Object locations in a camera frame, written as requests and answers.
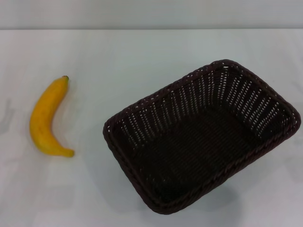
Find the dark brown woven basket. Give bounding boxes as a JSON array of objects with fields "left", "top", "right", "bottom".
[{"left": 102, "top": 59, "right": 301, "bottom": 215}]

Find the yellow banana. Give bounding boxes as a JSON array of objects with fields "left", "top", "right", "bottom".
[{"left": 29, "top": 75, "right": 75, "bottom": 158}]

